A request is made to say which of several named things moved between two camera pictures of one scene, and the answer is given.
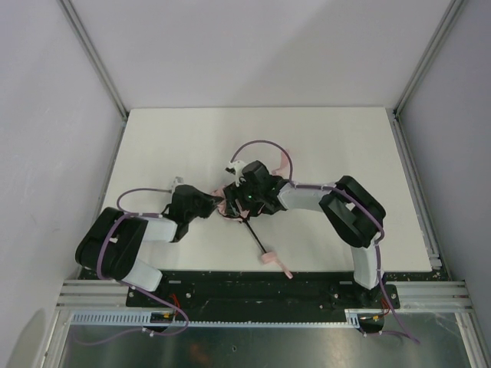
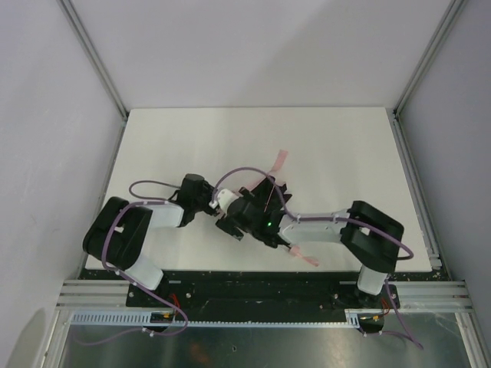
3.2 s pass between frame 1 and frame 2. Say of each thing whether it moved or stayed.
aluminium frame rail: stayed
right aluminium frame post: stayed
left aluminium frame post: stayed
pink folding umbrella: moved
